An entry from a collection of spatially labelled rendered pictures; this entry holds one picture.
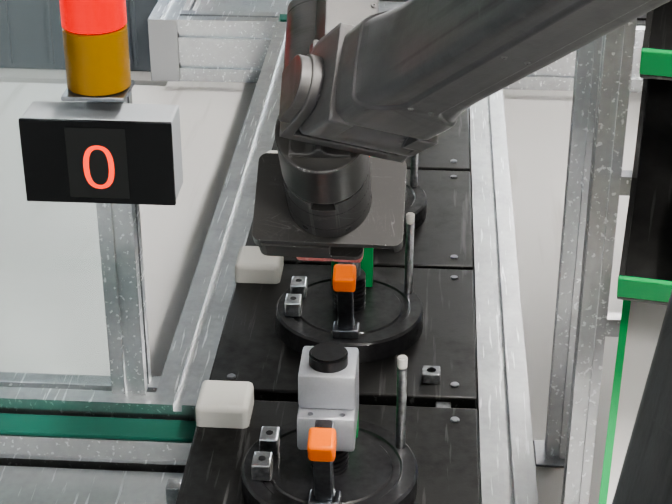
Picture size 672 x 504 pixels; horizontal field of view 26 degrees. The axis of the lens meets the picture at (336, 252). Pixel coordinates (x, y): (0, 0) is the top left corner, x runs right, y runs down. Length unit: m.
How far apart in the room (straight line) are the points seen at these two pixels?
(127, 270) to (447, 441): 0.31
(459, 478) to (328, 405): 0.14
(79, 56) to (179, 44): 1.14
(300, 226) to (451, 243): 0.58
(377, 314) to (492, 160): 0.46
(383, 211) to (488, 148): 0.84
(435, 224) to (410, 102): 0.83
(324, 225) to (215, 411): 0.32
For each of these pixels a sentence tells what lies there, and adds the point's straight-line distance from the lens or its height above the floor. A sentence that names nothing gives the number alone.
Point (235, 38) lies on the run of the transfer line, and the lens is 2.26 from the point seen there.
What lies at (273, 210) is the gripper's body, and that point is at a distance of 0.99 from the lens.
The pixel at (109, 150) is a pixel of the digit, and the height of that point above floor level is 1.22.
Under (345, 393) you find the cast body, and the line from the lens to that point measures 1.10.
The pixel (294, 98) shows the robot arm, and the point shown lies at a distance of 0.83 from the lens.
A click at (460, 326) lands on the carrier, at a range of 1.39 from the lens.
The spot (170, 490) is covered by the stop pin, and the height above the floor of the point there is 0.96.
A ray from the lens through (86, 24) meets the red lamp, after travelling 1.13.
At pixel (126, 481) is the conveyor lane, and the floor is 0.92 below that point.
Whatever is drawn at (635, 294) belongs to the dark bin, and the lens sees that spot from 1.00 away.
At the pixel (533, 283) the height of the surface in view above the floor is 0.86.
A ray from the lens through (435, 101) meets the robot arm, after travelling 0.75.
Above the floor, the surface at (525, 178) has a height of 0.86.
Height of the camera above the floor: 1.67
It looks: 28 degrees down
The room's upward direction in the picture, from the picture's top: straight up
